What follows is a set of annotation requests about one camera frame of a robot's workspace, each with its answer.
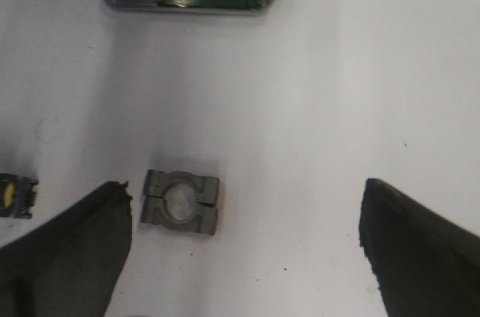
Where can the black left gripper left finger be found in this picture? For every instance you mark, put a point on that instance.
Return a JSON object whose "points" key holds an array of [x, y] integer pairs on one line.
{"points": [[70, 265]]}

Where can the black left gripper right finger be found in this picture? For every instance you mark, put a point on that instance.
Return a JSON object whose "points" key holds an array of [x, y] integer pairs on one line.
{"points": [[424, 264]]}

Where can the grey metal clamp block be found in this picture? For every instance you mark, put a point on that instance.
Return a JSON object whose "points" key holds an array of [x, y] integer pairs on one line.
{"points": [[181, 201]]}

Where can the red emergency stop button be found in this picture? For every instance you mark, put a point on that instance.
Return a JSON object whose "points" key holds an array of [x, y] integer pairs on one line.
{"points": [[18, 195]]}

